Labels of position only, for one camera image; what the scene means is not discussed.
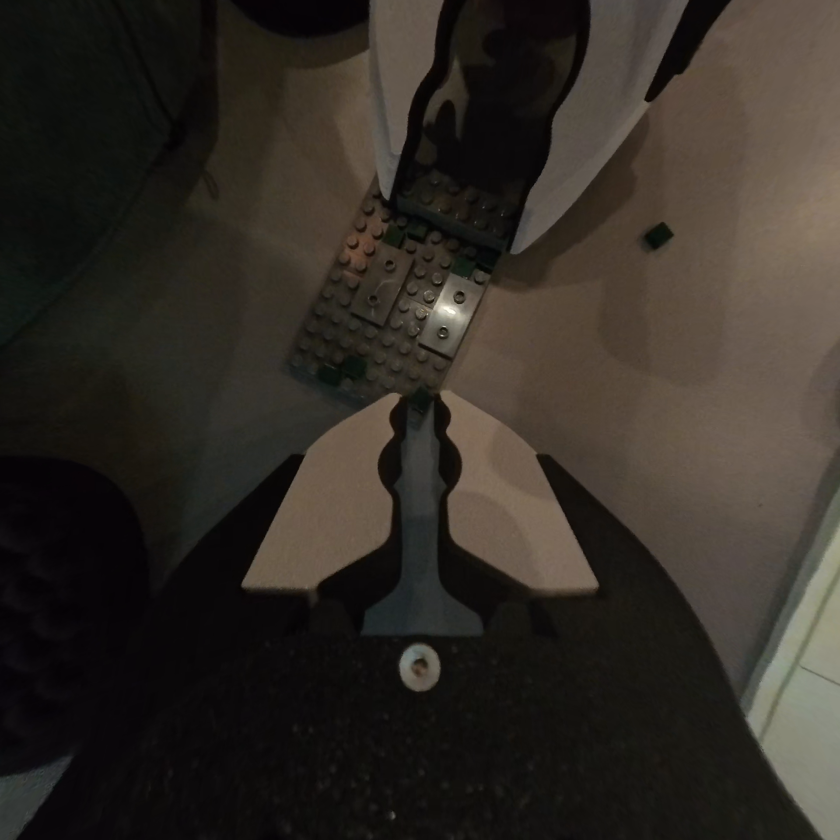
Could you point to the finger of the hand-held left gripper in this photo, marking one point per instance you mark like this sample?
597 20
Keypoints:
394 79
610 98

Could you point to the black honeycomb cushion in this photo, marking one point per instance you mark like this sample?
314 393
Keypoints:
59 590

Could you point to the person's green sweater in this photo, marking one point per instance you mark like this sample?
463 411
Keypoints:
79 131

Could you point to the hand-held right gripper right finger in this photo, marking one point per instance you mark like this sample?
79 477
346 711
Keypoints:
512 512

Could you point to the grey smooth two-hole tile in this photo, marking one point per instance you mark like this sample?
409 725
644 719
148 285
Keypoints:
387 285
459 315

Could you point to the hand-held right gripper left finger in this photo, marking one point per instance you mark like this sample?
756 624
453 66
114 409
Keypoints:
328 512

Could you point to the grey long building brick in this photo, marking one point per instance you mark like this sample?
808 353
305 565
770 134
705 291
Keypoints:
459 203

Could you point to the small dark green brick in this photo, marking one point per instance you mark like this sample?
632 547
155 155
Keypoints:
420 397
328 374
463 266
354 367
394 236
658 236

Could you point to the grey studded building baseplate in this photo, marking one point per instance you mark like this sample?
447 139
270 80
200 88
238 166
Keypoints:
341 341

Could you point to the open white instruction booklet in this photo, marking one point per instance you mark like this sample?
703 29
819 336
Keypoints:
807 689

